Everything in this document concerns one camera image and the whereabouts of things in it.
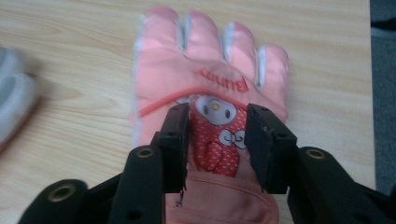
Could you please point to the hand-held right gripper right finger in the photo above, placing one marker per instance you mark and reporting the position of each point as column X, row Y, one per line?
column 269, row 152

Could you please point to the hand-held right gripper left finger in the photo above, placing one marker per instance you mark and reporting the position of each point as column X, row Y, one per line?
column 174, row 149

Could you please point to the plain light blue knit glove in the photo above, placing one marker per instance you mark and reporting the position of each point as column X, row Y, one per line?
column 17, row 102

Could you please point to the pink padded glove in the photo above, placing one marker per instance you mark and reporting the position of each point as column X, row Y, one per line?
column 174, row 62

